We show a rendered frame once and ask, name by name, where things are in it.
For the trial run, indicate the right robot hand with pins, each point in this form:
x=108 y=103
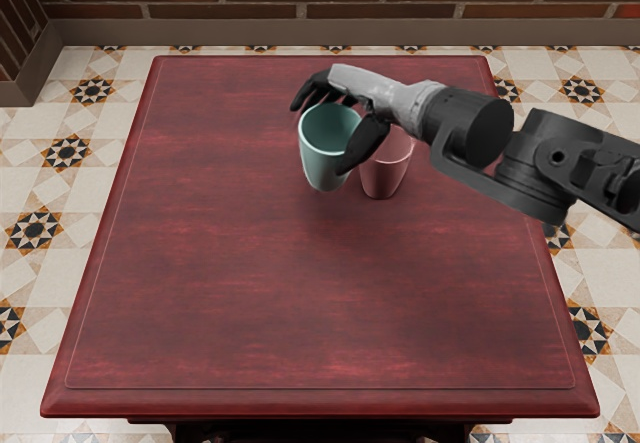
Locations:
x=370 y=92

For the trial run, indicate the teal green cup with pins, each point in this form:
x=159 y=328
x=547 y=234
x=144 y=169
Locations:
x=320 y=155

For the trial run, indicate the pink cup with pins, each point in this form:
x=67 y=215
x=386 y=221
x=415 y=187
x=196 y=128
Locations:
x=382 y=173

